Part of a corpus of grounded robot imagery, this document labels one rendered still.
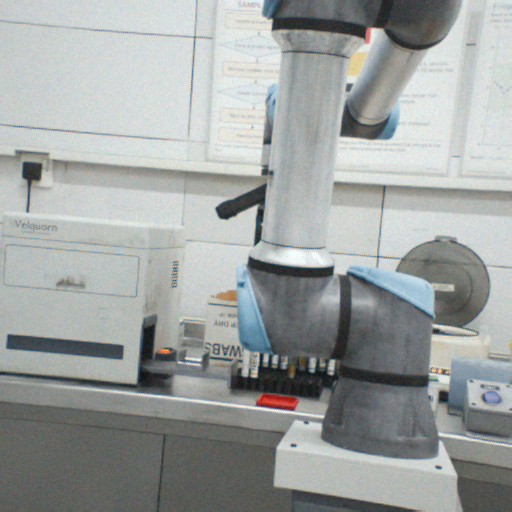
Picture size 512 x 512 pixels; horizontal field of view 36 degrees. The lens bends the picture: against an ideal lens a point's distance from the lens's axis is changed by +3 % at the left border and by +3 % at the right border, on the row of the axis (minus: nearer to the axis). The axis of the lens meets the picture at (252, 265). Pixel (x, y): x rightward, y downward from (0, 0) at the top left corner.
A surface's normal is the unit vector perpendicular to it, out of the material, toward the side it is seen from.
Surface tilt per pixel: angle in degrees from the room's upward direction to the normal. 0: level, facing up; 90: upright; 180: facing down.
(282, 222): 96
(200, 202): 90
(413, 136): 93
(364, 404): 68
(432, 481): 90
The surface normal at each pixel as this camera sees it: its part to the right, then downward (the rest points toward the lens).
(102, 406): -0.17, 0.04
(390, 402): 0.00, -0.33
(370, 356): -0.50, -0.06
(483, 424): -0.18, 0.53
